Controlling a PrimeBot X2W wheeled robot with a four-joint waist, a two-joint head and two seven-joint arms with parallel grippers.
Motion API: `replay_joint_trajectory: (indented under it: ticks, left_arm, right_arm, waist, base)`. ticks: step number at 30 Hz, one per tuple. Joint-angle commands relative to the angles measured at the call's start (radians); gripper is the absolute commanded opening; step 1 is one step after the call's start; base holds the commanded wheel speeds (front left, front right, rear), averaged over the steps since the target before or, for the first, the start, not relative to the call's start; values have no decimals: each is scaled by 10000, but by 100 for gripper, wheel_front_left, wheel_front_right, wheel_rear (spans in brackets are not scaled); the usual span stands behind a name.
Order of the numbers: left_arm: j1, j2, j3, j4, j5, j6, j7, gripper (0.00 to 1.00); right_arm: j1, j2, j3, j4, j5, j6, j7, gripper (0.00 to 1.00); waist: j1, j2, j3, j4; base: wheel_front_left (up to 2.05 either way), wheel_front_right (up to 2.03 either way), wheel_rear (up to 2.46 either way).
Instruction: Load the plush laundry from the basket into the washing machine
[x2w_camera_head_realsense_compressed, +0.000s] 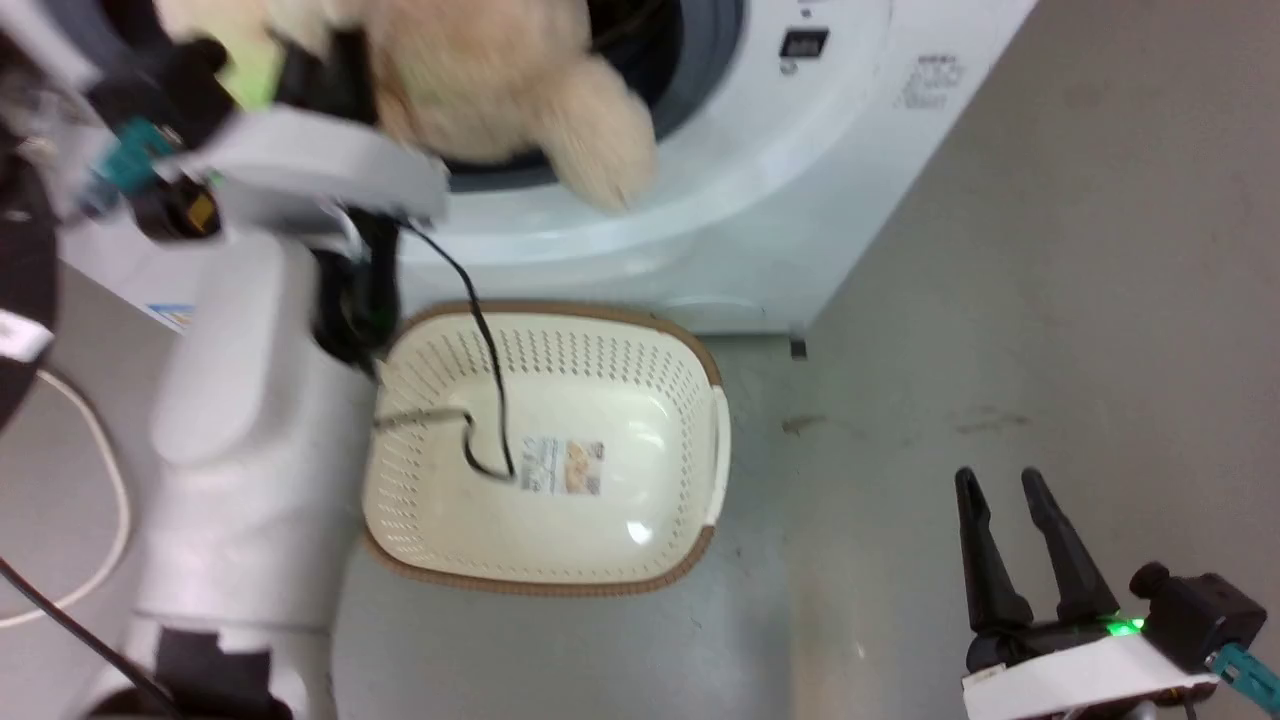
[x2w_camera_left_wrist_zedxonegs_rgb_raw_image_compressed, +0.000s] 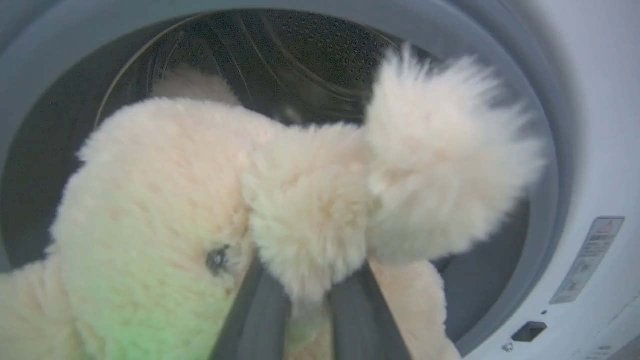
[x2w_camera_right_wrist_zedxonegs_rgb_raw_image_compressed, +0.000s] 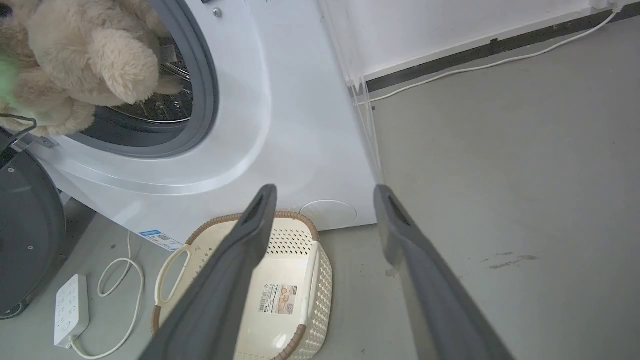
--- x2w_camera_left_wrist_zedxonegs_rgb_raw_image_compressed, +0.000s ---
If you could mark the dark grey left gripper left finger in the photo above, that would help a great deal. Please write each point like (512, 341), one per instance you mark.
(260, 320)

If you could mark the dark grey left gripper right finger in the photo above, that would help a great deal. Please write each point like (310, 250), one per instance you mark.
(362, 320)

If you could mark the cream plush teddy bear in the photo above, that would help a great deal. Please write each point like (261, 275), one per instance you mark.
(240, 210)

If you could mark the white washing machine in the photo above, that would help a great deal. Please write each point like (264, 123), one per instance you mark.
(600, 150)

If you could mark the black door latch slot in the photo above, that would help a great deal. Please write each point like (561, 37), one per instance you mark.
(529, 331)

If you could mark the white warning label sticker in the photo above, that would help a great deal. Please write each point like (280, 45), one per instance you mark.
(587, 260)

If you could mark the grey rubber door gasket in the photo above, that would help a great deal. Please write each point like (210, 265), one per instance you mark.
(542, 150)

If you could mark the perforated steel washer drum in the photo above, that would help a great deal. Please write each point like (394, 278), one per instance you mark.
(280, 65)

